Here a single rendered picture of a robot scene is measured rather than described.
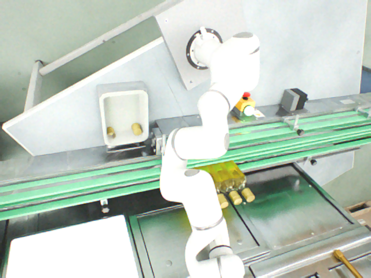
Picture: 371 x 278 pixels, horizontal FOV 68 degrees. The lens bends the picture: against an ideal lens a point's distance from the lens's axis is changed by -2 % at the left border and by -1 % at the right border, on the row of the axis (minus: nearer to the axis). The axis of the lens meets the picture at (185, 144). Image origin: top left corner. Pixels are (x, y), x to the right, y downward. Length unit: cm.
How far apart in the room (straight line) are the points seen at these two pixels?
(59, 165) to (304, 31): 116
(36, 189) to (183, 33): 76
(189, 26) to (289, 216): 89
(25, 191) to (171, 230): 55
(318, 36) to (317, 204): 77
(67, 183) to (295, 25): 112
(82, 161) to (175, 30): 60
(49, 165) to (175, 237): 55
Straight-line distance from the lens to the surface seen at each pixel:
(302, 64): 147
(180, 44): 107
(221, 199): 105
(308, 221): 135
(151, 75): 111
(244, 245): 112
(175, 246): 108
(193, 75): 113
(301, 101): 145
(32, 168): 118
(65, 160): 118
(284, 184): 147
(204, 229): 68
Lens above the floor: 175
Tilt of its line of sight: 49 degrees down
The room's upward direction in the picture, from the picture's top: 148 degrees clockwise
